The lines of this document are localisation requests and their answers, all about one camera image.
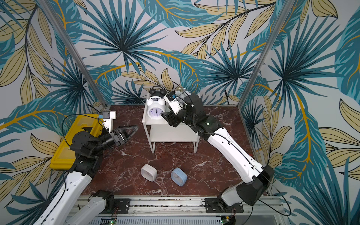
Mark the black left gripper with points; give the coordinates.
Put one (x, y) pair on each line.
(118, 138)

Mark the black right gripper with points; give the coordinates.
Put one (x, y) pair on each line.
(174, 116)

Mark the white twin-bell alarm clock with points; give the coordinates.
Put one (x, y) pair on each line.
(155, 107)

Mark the black twin-bell alarm clock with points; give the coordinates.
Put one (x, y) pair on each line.
(158, 91)

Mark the white square alarm clock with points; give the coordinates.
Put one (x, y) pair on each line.
(149, 172)

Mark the light blue square clock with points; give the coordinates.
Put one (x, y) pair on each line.
(179, 177)

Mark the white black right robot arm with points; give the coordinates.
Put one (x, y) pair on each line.
(255, 177)

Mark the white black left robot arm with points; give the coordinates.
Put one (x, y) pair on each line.
(89, 150)

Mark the white two-tier shelf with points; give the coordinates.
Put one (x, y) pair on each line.
(159, 131)

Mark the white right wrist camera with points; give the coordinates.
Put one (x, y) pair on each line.
(173, 103)

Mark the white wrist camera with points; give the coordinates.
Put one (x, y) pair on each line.
(106, 120)
(173, 103)

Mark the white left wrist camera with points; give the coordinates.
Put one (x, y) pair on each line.
(106, 120)

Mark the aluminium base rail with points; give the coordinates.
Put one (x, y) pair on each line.
(168, 208)

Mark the aluminium corner post left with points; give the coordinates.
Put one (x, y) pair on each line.
(59, 28)

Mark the aluminium corner post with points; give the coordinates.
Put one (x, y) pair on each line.
(266, 49)
(59, 28)

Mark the aluminium corner post right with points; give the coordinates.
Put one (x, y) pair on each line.
(266, 49)

